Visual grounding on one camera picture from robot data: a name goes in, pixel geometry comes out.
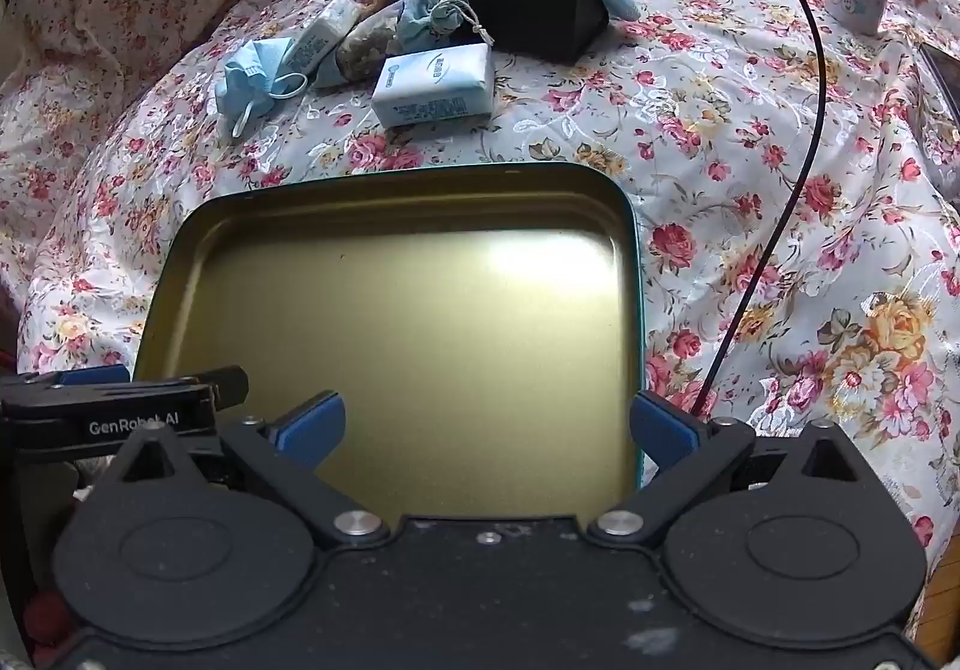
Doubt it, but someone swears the black box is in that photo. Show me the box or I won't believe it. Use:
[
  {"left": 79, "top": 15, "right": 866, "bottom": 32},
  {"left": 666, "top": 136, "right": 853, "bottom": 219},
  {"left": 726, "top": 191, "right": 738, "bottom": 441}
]
[{"left": 394, "top": 0, "right": 610, "bottom": 65}]

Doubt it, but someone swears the small white tissue pack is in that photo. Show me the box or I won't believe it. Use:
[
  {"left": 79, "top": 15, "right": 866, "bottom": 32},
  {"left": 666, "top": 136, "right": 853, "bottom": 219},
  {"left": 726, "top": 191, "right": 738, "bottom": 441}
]
[{"left": 289, "top": 0, "right": 362, "bottom": 88}]

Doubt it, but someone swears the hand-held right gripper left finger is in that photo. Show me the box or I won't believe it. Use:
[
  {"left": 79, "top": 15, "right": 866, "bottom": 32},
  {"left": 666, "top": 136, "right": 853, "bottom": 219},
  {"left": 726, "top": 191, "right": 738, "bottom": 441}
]
[{"left": 112, "top": 394, "right": 391, "bottom": 551}]

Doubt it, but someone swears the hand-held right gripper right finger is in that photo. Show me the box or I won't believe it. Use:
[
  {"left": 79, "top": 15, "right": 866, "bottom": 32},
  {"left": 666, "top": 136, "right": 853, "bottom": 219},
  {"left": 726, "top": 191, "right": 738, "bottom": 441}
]
[{"left": 589, "top": 391, "right": 875, "bottom": 551}]

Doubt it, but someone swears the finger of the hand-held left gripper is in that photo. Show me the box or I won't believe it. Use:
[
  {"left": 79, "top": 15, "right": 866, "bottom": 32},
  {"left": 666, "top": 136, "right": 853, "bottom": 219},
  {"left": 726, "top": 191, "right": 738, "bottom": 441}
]
[
  {"left": 58, "top": 366, "right": 130, "bottom": 387},
  {"left": 0, "top": 366, "right": 250, "bottom": 465}
]

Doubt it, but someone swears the floral bedsheet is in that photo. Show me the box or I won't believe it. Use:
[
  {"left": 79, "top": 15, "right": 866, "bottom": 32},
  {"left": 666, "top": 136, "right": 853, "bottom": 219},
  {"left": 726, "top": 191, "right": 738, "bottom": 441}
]
[{"left": 0, "top": 0, "right": 960, "bottom": 641}]

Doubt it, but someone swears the large white tissue pack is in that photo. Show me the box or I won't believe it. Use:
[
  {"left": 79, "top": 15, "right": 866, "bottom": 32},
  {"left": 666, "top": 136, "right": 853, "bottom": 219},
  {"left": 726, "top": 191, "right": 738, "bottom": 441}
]
[{"left": 371, "top": 44, "right": 496, "bottom": 130}]

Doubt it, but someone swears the clear bag of dried herbs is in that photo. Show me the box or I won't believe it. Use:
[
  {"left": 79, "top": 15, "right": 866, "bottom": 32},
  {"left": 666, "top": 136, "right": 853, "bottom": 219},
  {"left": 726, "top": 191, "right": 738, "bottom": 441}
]
[{"left": 335, "top": 2, "right": 410, "bottom": 85}]

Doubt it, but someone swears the black cable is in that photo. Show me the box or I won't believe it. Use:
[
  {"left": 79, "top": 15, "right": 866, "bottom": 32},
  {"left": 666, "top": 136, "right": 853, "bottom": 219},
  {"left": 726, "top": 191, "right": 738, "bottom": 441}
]
[{"left": 688, "top": 0, "right": 828, "bottom": 420}]

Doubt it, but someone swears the blue drawstring pouch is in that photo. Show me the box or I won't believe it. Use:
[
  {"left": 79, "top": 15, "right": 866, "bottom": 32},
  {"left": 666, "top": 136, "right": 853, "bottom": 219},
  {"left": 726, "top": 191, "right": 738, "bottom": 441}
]
[{"left": 396, "top": 0, "right": 496, "bottom": 52}]

